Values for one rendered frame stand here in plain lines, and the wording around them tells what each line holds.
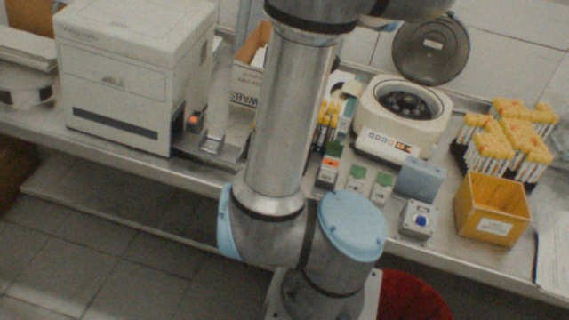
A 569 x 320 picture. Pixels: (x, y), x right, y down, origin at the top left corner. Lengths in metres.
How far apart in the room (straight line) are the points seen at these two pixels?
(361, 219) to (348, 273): 0.09
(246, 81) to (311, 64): 0.83
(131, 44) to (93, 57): 0.11
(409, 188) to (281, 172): 0.66
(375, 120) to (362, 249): 0.69
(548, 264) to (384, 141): 0.48
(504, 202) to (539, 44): 0.52
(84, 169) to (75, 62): 0.98
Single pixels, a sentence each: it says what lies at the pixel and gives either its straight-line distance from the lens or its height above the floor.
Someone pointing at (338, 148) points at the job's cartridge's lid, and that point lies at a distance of 1.27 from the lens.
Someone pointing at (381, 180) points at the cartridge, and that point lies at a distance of 1.28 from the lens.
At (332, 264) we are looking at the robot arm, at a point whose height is 1.12.
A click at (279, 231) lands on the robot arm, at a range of 0.79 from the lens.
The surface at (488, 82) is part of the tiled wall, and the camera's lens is 1.77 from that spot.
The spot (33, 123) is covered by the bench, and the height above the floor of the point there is 0.87.
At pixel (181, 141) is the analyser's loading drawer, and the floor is 0.92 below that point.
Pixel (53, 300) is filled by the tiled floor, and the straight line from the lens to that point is 2.15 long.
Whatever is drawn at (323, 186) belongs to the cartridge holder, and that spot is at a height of 0.90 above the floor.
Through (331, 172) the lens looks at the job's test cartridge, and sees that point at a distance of 1.26.
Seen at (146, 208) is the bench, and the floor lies 0.27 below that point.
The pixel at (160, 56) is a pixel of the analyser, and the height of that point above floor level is 1.15.
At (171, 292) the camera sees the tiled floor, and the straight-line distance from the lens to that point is 2.13.
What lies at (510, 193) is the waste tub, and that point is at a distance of 1.43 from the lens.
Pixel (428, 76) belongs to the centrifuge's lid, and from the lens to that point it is 1.67.
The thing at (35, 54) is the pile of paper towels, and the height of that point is 0.92.
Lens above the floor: 1.74
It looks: 40 degrees down
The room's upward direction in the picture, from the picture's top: 12 degrees clockwise
